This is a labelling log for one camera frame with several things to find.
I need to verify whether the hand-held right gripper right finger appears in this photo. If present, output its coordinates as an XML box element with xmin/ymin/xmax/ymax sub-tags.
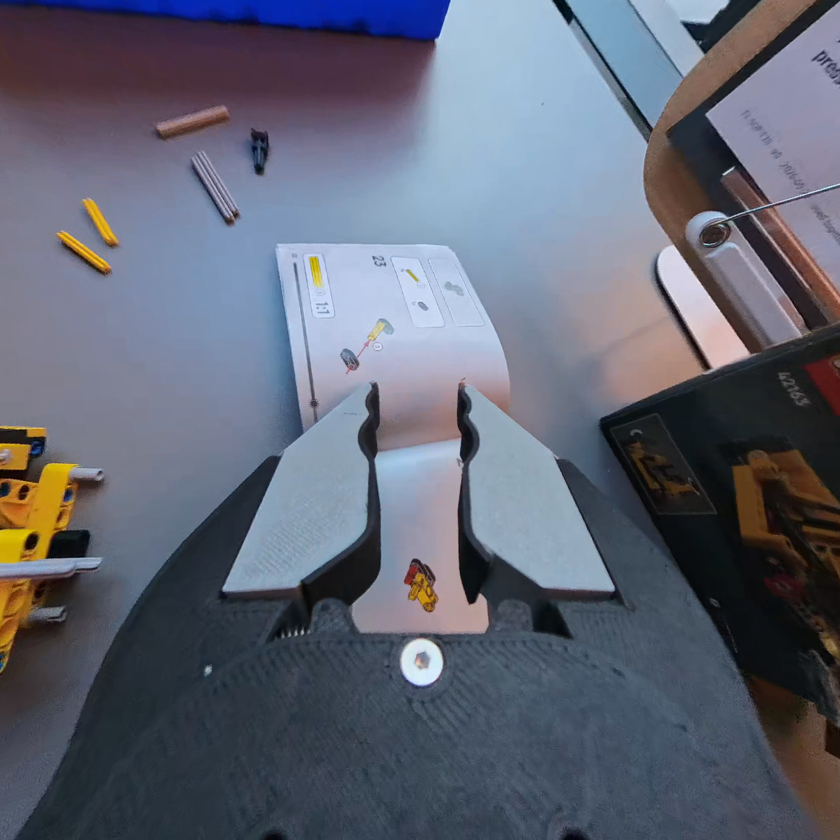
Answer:
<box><xmin>457</xmin><ymin>383</ymin><xmax>617</xmax><ymax>606</ymax></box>

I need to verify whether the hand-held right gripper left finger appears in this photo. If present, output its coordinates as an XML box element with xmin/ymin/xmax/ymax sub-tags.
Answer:
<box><xmin>222</xmin><ymin>382</ymin><xmax>383</xmax><ymax>607</ymax></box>

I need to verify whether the yellow lego axle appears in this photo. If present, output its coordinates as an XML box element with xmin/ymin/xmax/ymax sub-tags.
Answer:
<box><xmin>82</xmin><ymin>198</ymin><xmax>119</xmax><ymax>248</ymax></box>
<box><xmin>56</xmin><ymin>230</ymin><xmax>112</xmax><ymax>275</ymax></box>

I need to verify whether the blue plastic bin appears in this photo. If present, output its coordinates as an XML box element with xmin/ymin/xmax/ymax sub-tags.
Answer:
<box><xmin>0</xmin><ymin>0</ymin><xmax>452</xmax><ymax>41</ymax></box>

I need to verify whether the open lego instruction booklet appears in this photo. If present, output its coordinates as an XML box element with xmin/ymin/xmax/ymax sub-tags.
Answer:
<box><xmin>276</xmin><ymin>244</ymin><xmax>511</xmax><ymax>634</ymax></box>

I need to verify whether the black lego set box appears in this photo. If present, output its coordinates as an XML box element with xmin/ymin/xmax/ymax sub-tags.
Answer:
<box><xmin>600</xmin><ymin>325</ymin><xmax>840</xmax><ymax>723</ymax></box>

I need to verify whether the partly built yellow lego model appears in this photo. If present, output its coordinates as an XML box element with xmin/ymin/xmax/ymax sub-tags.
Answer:
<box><xmin>0</xmin><ymin>427</ymin><xmax>105</xmax><ymax>673</ymax></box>

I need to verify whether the pale lego axle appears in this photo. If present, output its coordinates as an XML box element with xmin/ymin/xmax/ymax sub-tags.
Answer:
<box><xmin>156</xmin><ymin>105</ymin><xmax>231</xmax><ymax>139</ymax></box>

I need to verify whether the wooden document stand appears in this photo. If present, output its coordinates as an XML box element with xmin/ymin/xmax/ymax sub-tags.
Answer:
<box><xmin>643</xmin><ymin>0</ymin><xmax>840</xmax><ymax>371</ymax></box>

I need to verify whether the desk cable hatch cover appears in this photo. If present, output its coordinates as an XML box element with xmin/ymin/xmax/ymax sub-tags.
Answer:
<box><xmin>554</xmin><ymin>0</ymin><xmax>703</xmax><ymax>140</ymax></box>

